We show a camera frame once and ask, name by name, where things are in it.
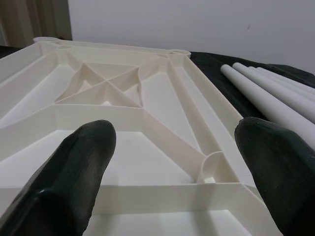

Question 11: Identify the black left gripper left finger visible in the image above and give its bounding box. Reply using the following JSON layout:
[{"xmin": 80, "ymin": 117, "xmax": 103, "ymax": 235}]
[{"xmin": 0, "ymin": 119, "xmax": 117, "ymax": 236}]

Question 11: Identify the black cloth table cover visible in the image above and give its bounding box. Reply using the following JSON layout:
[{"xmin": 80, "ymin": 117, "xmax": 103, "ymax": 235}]
[{"xmin": 0, "ymin": 45, "xmax": 315, "ymax": 123}]

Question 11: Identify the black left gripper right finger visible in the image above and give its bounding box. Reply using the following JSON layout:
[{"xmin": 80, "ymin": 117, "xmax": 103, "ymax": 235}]
[{"xmin": 234, "ymin": 117, "xmax": 315, "ymax": 236}]

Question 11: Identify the white plastic table top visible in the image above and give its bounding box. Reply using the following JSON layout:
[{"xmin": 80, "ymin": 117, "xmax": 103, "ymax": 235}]
[{"xmin": 0, "ymin": 36, "xmax": 284, "ymax": 236}]

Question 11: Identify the beige curtain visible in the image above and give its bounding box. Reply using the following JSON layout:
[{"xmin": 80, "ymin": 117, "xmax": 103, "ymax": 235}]
[{"xmin": 0, "ymin": 0, "xmax": 72, "ymax": 47}]

